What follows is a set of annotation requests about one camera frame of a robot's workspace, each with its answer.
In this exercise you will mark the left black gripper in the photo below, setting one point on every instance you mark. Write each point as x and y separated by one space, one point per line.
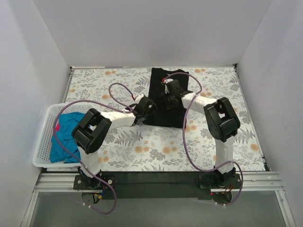
139 118

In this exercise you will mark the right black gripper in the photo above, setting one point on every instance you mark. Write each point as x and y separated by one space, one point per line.
169 99

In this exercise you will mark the black t shirt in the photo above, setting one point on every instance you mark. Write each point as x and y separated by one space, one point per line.
170 112

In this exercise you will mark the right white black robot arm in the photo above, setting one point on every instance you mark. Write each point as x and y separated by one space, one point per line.
222 122

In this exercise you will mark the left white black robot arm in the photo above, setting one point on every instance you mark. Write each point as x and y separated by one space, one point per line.
91 131

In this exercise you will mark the floral tablecloth mat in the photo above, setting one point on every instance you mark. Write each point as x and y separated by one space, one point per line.
150 148

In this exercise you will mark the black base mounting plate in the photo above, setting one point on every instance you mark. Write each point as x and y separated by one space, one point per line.
150 185

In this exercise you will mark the blue t shirt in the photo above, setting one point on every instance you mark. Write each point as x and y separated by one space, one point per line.
67 123

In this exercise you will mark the pink t shirt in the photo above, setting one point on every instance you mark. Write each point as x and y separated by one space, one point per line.
57 128

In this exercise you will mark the white plastic laundry basket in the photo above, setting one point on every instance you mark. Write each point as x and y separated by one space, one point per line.
41 157

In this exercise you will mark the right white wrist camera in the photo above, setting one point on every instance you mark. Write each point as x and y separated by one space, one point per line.
164 83

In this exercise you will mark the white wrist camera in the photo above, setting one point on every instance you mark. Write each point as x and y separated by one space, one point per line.
139 97
164 83

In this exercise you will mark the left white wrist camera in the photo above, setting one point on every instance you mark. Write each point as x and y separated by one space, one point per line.
139 97

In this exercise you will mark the aluminium frame rail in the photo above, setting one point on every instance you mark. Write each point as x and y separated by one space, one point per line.
64 182

